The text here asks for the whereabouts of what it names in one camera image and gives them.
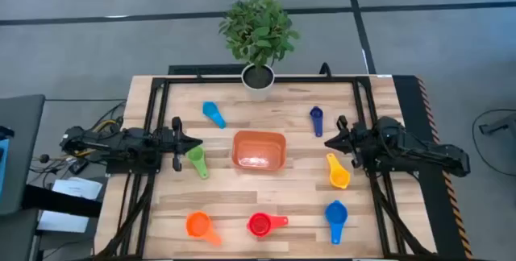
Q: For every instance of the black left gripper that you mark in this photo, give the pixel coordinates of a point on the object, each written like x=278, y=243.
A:
x=176, y=144

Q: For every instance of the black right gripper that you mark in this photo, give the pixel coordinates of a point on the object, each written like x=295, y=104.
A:
x=360, y=144

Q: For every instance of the green measuring cup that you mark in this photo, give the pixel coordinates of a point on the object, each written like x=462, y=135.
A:
x=196, y=155

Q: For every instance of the small navy measuring cup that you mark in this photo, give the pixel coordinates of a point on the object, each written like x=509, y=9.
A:
x=317, y=126

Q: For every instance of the yellow measuring cup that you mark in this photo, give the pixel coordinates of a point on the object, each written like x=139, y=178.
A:
x=339, y=178

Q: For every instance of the cyan measuring cup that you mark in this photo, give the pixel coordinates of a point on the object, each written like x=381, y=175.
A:
x=211, y=110

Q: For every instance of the large blue measuring cup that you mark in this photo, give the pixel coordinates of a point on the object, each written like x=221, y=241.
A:
x=336, y=212

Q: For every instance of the orange measuring cup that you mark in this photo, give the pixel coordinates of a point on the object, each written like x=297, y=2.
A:
x=197, y=224

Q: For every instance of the red measuring cup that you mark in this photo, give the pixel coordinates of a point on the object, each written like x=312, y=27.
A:
x=260, y=224

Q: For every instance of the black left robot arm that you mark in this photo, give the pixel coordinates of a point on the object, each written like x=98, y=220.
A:
x=133, y=140

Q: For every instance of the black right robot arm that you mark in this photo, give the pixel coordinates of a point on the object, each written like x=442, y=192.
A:
x=423, y=148

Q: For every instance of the orange plastic basket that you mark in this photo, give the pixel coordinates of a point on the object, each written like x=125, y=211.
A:
x=258, y=150

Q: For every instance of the black grate strip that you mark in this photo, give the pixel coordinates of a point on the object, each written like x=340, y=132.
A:
x=201, y=69

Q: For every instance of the white label sticker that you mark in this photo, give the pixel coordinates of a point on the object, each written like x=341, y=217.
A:
x=384, y=76

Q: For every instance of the black hazard-striped mat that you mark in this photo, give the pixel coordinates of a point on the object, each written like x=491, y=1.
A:
x=405, y=85

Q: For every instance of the white plant pot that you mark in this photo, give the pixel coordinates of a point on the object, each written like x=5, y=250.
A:
x=258, y=92

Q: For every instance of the black power adapter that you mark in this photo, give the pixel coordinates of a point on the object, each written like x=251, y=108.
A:
x=78, y=167

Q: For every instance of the white paper sheet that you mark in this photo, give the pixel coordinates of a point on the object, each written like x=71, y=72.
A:
x=76, y=188
x=60, y=222

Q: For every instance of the green leafy plant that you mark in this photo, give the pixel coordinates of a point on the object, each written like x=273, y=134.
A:
x=258, y=31

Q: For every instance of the black desk beam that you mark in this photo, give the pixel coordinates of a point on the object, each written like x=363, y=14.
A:
x=60, y=202

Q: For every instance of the black round plug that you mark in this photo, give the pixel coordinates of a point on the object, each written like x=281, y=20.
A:
x=44, y=158

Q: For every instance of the grey stand base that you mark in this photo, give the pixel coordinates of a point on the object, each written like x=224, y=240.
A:
x=504, y=124

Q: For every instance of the blue box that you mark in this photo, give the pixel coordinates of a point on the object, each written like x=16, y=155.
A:
x=3, y=172

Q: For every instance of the grey panel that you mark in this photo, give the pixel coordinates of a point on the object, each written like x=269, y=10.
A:
x=16, y=237

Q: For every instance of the black metal table frame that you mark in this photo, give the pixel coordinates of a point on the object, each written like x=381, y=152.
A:
x=201, y=79

